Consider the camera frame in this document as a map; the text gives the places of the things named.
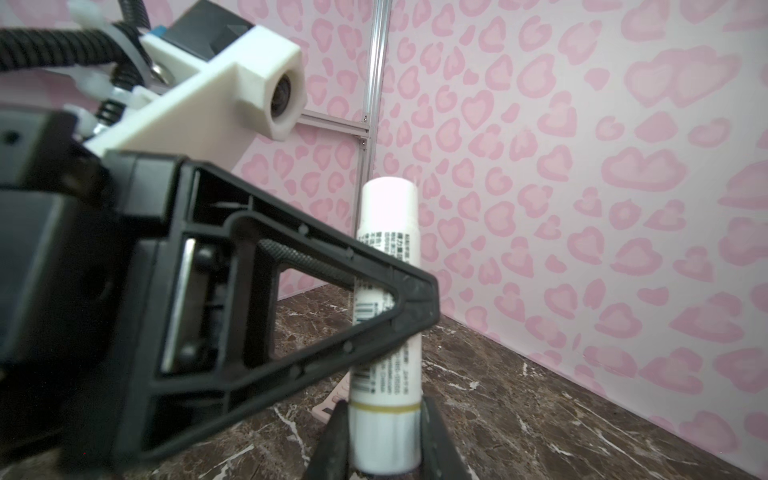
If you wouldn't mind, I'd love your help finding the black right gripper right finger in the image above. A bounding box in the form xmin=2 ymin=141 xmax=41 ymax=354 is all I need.
xmin=420 ymin=397 xmax=471 ymax=480

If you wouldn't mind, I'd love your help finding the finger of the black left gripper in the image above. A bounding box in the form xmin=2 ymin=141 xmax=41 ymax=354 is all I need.
xmin=108 ymin=161 xmax=440 ymax=465

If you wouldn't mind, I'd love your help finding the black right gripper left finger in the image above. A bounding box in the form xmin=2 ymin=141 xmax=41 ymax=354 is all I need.
xmin=302 ymin=400 xmax=350 ymax=480

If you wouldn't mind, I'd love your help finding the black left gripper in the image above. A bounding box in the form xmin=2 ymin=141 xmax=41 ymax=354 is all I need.
xmin=1 ymin=105 xmax=181 ymax=462

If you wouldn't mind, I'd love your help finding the white glue stick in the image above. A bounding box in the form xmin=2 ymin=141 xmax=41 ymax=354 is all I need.
xmin=348 ymin=177 xmax=423 ymax=477

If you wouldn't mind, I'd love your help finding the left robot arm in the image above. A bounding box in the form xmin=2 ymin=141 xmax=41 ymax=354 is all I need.
xmin=1 ymin=1 xmax=440 ymax=473

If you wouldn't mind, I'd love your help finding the pink desk calculator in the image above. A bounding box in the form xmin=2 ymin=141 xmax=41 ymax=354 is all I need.
xmin=311 ymin=373 xmax=350 ymax=424

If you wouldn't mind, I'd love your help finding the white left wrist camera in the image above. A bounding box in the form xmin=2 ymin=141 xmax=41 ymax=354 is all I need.
xmin=65 ymin=1 xmax=307 ymax=166

